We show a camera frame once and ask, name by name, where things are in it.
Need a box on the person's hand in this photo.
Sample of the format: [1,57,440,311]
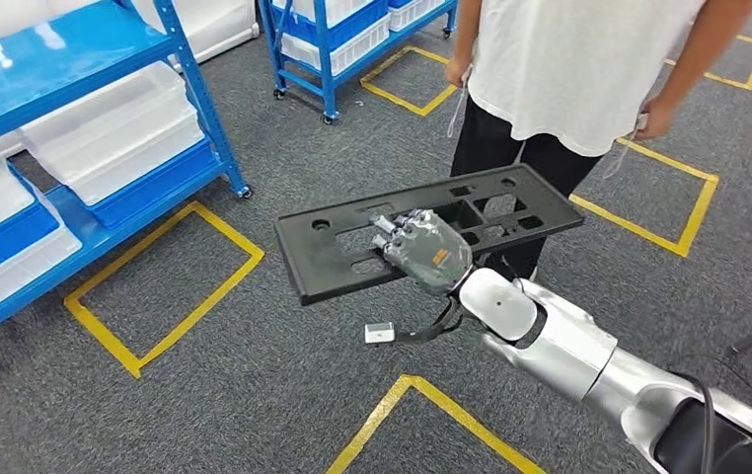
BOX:
[633,96,679,142]
[444,53,477,90]

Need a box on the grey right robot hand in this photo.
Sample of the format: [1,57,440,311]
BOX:
[369,208,476,297]

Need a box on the thin white cord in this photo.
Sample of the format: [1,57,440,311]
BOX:
[446,63,477,140]

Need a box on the black plastic panel part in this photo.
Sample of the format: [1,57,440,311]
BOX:
[273,163,586,307]

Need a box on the blue metal shelf rack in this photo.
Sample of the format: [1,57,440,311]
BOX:
[258,0,459,125]
[0,0,255,395]

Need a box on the yellow floor tape square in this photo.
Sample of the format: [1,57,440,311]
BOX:
[568,137,720,259]
[63,200,266,381]
[359,43,459,118]

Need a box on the person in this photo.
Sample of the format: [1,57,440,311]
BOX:
[444,0,752,283]

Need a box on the white car with red stripe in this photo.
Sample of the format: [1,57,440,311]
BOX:
[0,0,261,73]

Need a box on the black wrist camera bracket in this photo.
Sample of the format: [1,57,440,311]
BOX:
[394,297,466,346]

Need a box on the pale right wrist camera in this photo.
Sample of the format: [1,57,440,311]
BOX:
[363,321,396,346]

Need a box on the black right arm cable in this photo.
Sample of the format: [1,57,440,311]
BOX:
[670,371,717,474]

